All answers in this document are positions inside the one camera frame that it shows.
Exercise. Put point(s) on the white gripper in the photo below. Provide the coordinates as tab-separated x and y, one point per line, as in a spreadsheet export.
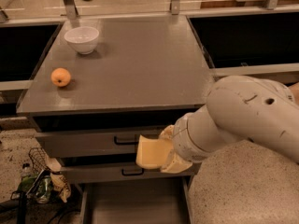
186	139

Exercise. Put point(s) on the yellow sponge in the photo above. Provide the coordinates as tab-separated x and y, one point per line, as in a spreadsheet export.
152	153

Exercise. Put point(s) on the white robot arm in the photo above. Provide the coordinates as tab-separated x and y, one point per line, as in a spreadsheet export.
237	108

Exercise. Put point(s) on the grey bottom drawer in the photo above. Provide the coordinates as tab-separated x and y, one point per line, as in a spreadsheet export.
143	201

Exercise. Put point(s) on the grey drawer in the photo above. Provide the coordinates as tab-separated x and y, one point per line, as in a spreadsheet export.
117	171
84	143
143	201

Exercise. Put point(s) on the grey middle drawer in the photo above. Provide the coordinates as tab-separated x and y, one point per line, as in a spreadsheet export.
117	171

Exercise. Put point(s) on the grey top drawer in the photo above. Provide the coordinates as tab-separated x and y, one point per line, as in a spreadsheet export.
84	143

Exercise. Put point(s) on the grey drawer cabinet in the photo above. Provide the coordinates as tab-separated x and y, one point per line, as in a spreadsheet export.
142	73

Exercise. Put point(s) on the cream patterned bag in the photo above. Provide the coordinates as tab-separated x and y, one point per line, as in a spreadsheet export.
59	182

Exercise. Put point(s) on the orange fruit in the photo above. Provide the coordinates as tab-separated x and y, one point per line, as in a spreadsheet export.
60	77

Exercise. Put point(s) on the green snack bag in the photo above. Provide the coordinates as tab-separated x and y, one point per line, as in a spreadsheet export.
38	187

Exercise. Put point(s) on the white bowl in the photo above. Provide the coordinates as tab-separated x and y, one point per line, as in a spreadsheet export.
82	39

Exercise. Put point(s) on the plastic bottle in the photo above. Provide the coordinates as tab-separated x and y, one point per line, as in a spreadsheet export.
26	171

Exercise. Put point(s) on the black wire basket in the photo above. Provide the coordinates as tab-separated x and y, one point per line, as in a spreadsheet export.
37	157

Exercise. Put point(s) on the metal railing frame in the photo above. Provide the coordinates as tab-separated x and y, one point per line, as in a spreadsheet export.
28	27

